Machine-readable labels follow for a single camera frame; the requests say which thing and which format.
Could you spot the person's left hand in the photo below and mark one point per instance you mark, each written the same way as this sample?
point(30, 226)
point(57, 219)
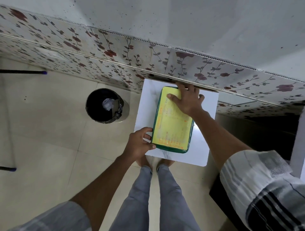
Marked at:
point(136, 146)

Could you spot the person's right hand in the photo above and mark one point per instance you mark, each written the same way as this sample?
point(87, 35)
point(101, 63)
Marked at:
point(189, 102)

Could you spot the person's left thumb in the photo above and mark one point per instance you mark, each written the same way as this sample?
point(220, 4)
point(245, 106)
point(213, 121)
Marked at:
point(150, 146)

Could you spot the person's right little finger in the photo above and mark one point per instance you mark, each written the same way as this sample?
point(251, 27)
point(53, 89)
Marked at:
point(201, 97)

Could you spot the person's right thumb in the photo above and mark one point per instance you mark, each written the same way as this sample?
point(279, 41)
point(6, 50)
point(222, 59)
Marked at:
point(172, 97)

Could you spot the person's right middle finger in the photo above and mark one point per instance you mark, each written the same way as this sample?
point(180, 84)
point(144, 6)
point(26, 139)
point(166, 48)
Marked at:
point(190, 87)

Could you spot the green box with yellow sheet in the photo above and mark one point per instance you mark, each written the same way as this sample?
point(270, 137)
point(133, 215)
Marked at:
point(171, 123)

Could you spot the person's left forearm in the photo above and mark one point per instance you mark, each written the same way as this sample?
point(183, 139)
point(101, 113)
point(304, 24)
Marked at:
point(102, 190)

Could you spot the person's right forearm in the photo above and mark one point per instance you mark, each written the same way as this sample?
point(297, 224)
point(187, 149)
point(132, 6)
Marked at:
point(219, 138)

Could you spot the person's left foot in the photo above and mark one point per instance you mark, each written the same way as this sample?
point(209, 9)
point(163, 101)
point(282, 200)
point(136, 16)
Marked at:
point(143, 162)

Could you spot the person's foot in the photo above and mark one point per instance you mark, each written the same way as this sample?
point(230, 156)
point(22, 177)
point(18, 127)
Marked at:
point(165, 163)
point(143, 162)

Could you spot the person's right foot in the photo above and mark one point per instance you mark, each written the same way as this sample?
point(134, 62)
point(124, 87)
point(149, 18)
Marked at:
point(165, 163)

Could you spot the white square table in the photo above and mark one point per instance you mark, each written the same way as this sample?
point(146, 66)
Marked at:
point(147, 102)

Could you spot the person's left grey trouser leg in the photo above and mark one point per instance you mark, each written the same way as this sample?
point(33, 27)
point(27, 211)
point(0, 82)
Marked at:
point(135, 202)

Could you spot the person's grey trouser leg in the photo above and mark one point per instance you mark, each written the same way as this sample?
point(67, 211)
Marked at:
point(135, 202)
point(174, 202)

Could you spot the crumpled clear plastic bag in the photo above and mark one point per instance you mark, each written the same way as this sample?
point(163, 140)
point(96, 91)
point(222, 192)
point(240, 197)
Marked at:
point(108, 104)

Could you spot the person's right grey trouser leg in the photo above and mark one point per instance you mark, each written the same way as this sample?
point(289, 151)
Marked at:
point(174, 202)

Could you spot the black round trash bin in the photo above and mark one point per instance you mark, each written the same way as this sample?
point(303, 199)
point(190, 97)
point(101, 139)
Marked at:
point(97, 107)

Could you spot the person's right striped sleeve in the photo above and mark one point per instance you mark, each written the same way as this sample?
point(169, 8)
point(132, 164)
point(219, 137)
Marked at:
point(262, 190)

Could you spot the person's left grey sleeve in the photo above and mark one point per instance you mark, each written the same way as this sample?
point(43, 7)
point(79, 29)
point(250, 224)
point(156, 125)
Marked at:
point(57, 219)

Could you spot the black rod with blue tip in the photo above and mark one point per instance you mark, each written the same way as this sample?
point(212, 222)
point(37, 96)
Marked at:
point(7, 169)
point(21, 71)

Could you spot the white post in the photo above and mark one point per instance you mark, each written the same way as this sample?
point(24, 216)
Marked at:
point(297, 147)

